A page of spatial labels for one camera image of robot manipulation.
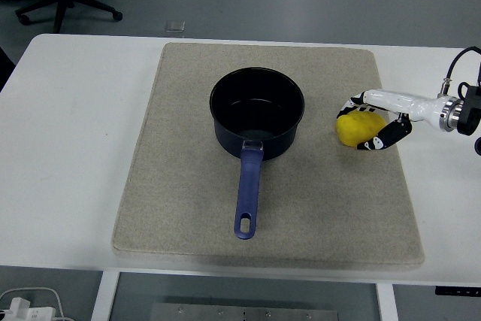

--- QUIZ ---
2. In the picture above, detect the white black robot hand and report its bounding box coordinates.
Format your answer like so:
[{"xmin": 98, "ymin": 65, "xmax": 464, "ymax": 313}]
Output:
[{"xmin": 335, "ymin": 89, "xmax": 445, "ymax": 152}]

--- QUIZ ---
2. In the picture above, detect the black table control panel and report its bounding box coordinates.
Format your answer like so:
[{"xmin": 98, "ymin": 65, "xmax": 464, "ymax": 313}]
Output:
[{"xmin": 434, "ymin": 286, "xmax": 481, "ymax": 296}]

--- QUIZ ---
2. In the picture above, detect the white table leg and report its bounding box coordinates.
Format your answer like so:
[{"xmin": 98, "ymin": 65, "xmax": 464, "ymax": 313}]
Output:
[
  {"xmin": 375, "ymin": 282, "xmax": 399, "ymax": 321},
  {"xmin": 91, "ymin": 271, "xmax": 120, "ymax": 321}
]

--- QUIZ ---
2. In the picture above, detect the beige fabric mat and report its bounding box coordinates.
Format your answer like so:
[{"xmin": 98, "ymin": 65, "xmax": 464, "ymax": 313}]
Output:
[{"xmin": 111, "ymin": 41, "xmax": 425, "ymax": 272}]

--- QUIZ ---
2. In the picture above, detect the white power adapter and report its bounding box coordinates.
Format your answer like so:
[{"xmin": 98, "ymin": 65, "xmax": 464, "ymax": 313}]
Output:
[{"xmin": 0, "ymin": 297, "xmax": 57, "ymax": 321}]

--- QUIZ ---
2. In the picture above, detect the blue pot with handle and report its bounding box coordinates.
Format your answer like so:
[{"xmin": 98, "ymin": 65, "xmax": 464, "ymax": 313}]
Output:
[{"xmin": 209, "ymin": 67, "xmax": 306, "ymax": 241}]

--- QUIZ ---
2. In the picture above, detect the white cable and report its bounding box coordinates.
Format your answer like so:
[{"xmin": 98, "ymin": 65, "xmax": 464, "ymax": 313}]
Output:
[{"xmin": 0, "ymin": 286, "xmax": 76, "ymax": 321}]

